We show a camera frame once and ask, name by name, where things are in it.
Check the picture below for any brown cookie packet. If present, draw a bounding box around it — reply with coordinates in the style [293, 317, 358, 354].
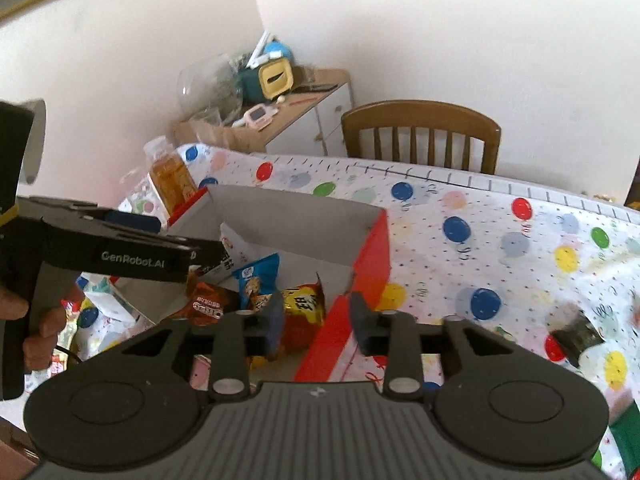
[186, 282, 242, 322]

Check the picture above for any clear glass cup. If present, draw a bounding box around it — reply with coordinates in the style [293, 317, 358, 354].
[192, 107, 224, 129]

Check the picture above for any white tube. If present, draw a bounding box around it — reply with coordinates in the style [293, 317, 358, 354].
[247, 31, 274, 69]

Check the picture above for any blue snack packet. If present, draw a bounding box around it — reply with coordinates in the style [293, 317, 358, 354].
[232, 253, 281, 312]

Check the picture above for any clear glass jar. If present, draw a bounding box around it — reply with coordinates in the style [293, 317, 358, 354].
[178, 53, 244, 122]

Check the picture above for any black cable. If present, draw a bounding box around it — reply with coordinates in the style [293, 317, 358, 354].
[49, 344, 84, 367]

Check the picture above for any wooden side cabinet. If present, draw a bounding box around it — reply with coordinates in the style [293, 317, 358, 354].
[172, 68, 354, 157]

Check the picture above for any red cardboard box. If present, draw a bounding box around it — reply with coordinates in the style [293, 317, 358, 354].
[112, 184, 392, 384]

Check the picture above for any white plastic bag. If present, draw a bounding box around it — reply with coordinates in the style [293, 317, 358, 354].
[81, 274, 152, 342]

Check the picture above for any dark snack packet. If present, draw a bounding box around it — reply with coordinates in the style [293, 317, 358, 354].
[549, 309, 604, 367]

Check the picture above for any wooden chair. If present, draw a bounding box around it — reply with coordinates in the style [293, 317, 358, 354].
[341, 99, 503, 176]

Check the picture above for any blue round toy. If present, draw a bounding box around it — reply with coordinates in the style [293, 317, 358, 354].
[262, 41, 296, 64]

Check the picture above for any teal yellow tissue box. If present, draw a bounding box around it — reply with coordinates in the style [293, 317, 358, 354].
[239, 57, 296, 106]

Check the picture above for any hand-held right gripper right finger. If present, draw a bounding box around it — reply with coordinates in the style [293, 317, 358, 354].
[349, 291, 519, 402]

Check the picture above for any yellow snack packet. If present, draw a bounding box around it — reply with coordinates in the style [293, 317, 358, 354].
[250, 272, 327, 362]

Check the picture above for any orange juice bottle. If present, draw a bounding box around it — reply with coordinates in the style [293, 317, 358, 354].
[143, 135, 199, 217]

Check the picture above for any small cardboard box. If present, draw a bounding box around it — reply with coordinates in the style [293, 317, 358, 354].
[292, 67, 347, 92]

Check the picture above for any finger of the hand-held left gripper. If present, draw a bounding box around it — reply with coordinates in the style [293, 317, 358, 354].
[17, 196, 163, 235]
[99, 232, 226, 258]

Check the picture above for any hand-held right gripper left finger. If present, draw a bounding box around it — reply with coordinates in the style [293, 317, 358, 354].
[120, 290, 287, 402]

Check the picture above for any balloon print tablecloth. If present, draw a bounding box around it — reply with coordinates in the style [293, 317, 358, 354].
[60, 142, 640, 480]

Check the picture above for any person's left hand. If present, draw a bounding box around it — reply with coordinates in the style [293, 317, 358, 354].
[0, 285, 69, 372]

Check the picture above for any pink white handheld device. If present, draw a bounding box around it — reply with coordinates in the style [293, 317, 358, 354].
[232, 102, 279, 131]

